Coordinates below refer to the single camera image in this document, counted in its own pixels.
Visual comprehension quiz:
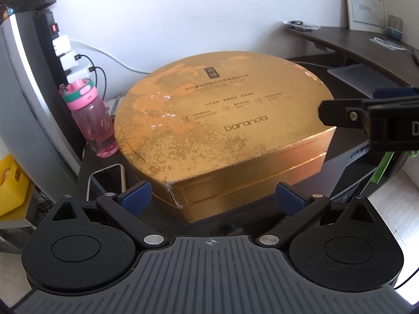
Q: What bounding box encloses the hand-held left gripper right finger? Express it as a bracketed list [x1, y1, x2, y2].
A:
[255, 181, 382, 248]

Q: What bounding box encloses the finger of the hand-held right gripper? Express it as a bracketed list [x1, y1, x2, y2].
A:
[318, 99, 372, 134]
[373, 87, 419, 100]

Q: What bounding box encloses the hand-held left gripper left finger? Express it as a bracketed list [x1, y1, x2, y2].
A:
[47, 181, 169, 250]

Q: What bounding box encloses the gold round gift box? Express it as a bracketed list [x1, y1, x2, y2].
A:
[153, 152, 328, 224]

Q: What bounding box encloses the gold round box lid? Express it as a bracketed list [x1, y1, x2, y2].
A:
[113, 51, 337, 209]

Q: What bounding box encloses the white cased smartphone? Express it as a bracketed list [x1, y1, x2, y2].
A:
[87, 163, 128, 202]

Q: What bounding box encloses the grey flat tray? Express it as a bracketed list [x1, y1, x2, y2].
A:
[327, 64, 381, 91]

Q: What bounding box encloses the small desk calendar card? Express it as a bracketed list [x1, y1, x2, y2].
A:
[386, 15, 405, 42]

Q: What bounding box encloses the pink water bottle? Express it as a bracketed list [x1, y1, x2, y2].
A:
[59, 78, 119, 158]

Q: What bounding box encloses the framed certificate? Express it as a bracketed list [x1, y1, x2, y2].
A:
[342, 0, 389, 34]

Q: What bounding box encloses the spiral notebook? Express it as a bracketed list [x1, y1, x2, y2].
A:
[105, 96, 124, 117]

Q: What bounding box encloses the small clutter on glass dish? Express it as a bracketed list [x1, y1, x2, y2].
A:
[283, 20, 323, 33]

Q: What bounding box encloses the yellow plastic crate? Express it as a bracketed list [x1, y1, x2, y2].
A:
[0, 153, 35, 218]

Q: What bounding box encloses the black power strip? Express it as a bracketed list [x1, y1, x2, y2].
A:
[32, 10, 78, 83]

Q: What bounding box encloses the green plastic bracket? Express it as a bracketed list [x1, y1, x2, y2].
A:
[369, 150, 395, 184]

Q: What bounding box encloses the black charging cable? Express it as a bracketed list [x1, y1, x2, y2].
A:
[80, 54, 107, 101]
[93, 67, 107, 101]

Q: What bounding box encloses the white charging cable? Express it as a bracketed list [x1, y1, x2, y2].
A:
[69, 39, 153, 74]

